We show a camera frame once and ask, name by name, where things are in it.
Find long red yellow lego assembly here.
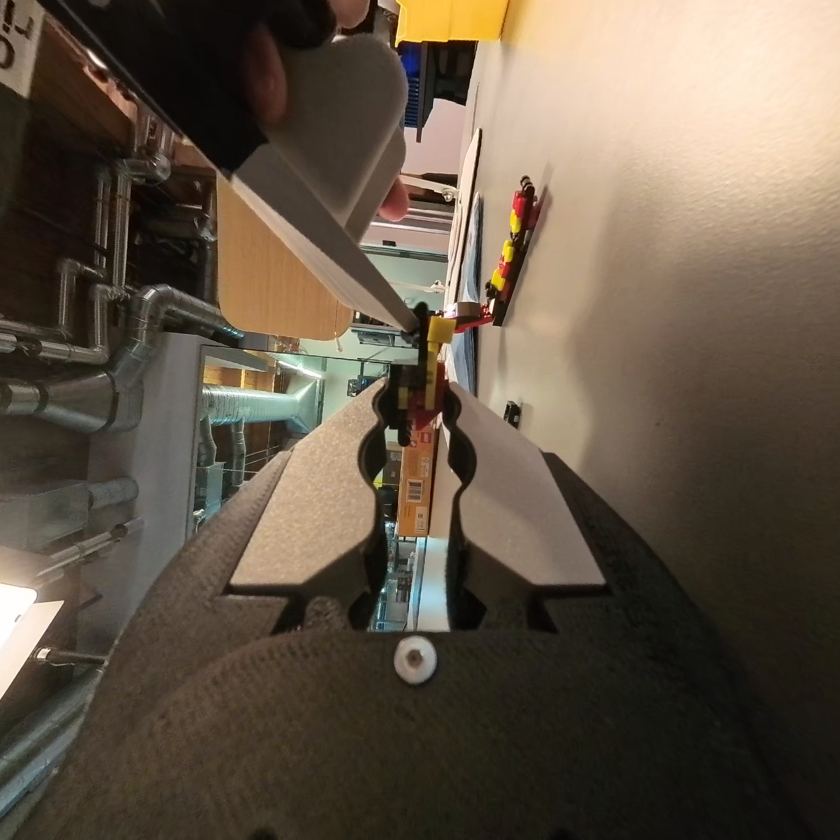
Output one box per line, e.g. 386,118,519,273
449,173,546,333

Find silver ventilation duct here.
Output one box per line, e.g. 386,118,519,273
0,157,324,448

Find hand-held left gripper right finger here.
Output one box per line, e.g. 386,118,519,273
442,387,609,631

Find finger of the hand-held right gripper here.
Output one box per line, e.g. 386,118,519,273
231,146,422,331

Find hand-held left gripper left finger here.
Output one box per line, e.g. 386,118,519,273
225,379,388,631

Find open instruction booklet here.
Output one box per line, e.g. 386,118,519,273
446,190,487,396

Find orange cardboard lego box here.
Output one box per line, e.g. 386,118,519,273
395,429,438,536

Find small black yellow lego assembly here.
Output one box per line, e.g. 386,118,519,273
386,301,458,448

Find person's right hand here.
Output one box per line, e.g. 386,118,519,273
239,0,412,223

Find yellow plastic bin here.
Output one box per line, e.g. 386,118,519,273
394,0,512,46

